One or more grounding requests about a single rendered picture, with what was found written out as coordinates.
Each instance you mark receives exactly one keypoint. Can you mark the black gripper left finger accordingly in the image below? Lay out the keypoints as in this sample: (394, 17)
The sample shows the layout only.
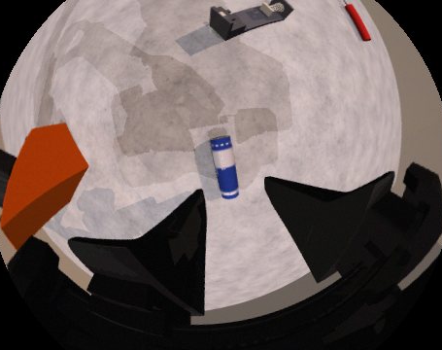
(170, 256)

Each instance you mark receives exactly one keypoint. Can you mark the blue and silver battery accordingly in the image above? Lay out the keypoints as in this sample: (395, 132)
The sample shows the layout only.
(225, 166)

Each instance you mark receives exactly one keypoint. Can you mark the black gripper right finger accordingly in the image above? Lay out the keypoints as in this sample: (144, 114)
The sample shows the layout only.
(324, 223)

